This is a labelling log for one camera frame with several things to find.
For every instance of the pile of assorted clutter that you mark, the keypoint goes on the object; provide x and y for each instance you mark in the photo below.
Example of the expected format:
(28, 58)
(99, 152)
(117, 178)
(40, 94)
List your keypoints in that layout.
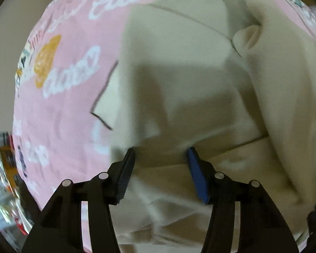
(8, 179)

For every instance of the beige zip hoodie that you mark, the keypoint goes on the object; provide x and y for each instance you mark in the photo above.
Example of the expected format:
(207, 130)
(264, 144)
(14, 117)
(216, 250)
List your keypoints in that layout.
(200, 84)

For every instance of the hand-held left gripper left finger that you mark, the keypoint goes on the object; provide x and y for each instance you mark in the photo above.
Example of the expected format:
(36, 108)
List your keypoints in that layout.
(125, 175)

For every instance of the pink printed bed sheet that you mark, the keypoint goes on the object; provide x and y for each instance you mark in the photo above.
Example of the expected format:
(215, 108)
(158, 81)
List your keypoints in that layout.
(68, 110)

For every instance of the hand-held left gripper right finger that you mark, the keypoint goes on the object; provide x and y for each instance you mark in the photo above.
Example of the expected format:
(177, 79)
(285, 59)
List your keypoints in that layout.
(198, 179)

